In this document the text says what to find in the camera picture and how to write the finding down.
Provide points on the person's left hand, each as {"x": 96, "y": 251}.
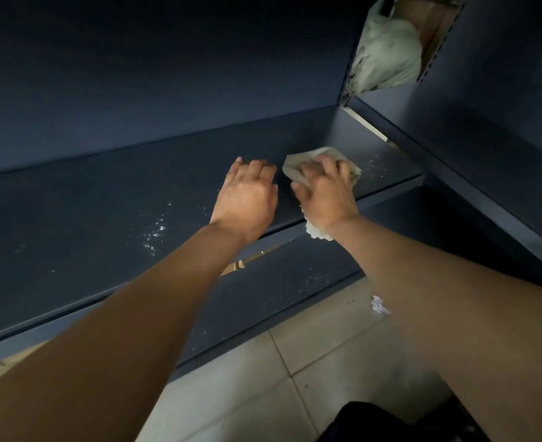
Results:
{"x": 245, "y": 202}

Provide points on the person's right hand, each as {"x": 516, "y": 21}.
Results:
{"x": 328, "y": 197}

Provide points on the person's left thumb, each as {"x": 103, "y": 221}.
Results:
{"x": 275, "y": 194}

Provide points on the person's right thumb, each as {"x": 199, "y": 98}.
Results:
{"x": 299, "y": 192}

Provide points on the pale waffle cleaning cloth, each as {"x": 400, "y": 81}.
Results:
{"x": 297, "y": 161}

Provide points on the person's right forearm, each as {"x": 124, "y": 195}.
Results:
{"x": 459, "y": 317}

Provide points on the person's left forearm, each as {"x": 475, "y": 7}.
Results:
{"x": 114, "y": 345}

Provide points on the white crumpled paper scrap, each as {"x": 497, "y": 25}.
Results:
{"x": 380, "y": 305}

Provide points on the pale green plastic bag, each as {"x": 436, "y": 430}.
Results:
{"x": 386, "y": 50}

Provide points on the dark blue metal shelving unit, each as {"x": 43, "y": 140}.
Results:
{"x": 114, "y": 133}

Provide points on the brown cardboard box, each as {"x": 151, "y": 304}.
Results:
{"x": 434, "y": 27}

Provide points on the person's black trousers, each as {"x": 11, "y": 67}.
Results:
{"x": 381, "y": 423}

